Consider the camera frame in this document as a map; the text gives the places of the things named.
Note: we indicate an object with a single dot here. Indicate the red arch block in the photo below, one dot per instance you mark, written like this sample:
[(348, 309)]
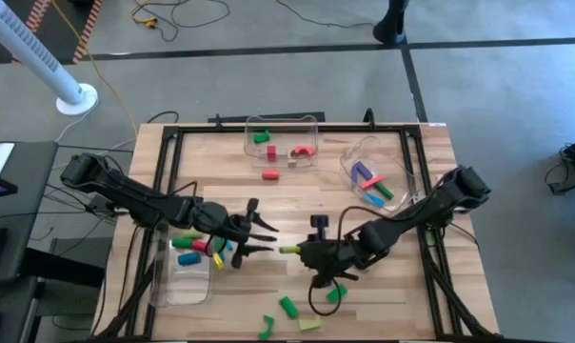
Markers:
[(304, 150)]

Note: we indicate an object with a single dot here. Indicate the dark grey side desk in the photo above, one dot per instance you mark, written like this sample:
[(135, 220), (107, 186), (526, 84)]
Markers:
[(35, 162)]

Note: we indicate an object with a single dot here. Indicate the black clamp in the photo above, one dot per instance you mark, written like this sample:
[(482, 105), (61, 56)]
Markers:
[(369, 118)]

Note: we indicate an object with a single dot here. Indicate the green half cylinder block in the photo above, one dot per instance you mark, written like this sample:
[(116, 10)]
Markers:
[(289, 307)]

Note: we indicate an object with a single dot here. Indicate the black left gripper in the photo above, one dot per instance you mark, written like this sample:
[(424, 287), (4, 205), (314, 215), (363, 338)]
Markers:
[(235, 228)]

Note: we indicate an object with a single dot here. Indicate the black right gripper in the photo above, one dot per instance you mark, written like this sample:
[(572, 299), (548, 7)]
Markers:
[(325, 257)]

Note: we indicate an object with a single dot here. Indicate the white tower fan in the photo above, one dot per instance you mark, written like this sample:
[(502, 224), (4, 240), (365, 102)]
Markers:
[(30, 52)]

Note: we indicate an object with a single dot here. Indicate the yellow tape tag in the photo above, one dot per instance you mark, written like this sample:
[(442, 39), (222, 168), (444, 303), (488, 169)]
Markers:
[(218, 261)]

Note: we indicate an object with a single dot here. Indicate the lime green cylinder block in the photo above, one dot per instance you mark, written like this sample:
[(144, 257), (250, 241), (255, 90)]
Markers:
[(192, 233)]

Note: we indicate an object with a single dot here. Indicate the black orange-striped floor mat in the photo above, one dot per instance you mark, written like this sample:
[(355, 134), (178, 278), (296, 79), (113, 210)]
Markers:
[(59, 33)]

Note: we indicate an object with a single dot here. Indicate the short blue block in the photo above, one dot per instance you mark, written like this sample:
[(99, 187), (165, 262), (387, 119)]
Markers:
[(228, 246)]

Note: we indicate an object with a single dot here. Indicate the clear plastic bin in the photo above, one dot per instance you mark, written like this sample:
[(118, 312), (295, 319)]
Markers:
[(283, 138), (397, 162), (183, 290)]

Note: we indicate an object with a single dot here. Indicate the small natural wood block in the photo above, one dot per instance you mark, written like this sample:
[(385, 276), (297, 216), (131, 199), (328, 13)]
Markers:
[(292, 163)]

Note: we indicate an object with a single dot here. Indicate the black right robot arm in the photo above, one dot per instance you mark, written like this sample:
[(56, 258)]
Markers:
[(425, 205)]

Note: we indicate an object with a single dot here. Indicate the purple block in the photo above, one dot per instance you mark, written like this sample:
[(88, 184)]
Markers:
[(354, 175), (364, 169)]

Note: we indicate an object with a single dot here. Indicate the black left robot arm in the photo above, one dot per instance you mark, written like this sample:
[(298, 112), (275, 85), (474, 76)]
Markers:
[(135, 200)]

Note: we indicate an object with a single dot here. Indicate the lime green plank block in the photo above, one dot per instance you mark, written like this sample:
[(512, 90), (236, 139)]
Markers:
[(290, 249)]

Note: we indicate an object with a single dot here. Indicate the black stand base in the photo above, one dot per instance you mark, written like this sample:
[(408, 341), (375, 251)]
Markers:
[(391, 28)]

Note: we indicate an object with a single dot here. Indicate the black mounting bar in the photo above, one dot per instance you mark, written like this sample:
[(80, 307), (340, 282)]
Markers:
[(268, 117)]

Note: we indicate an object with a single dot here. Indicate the thin red plank block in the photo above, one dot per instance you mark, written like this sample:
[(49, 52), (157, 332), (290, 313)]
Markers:
[(372, 182)]

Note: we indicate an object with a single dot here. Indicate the blue cylinder block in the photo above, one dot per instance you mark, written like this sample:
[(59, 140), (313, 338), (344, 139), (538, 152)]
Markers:
[(189, 258)]

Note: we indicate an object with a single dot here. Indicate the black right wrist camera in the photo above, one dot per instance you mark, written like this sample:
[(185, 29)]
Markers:
[(319, 224)]

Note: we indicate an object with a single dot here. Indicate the red cylinder block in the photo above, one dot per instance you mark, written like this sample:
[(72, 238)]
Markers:
[(270, 175), (200, 246)]

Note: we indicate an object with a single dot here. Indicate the blue cylinder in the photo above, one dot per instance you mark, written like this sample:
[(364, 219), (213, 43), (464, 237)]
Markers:
[(373, 199)]

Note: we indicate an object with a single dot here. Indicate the green arch block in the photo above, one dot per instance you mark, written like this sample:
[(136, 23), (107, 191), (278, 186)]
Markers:
[(267, 328), (262, 137)]

